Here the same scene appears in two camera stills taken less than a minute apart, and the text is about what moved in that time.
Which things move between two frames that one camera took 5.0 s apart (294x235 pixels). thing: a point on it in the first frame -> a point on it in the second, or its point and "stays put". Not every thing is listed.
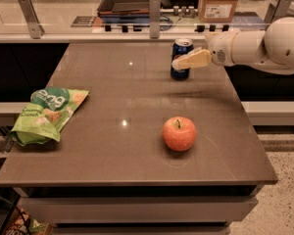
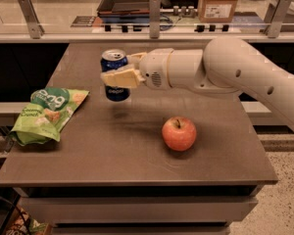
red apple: x=178 y=133 stays put
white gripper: x=221 y=48 -> x=155 y=69
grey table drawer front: x=138 y=210 stays put
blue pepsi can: x=180 y=47 -> x=112 y=59
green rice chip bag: x=43 y=117 stays put
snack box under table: x=22 y=223 stays put
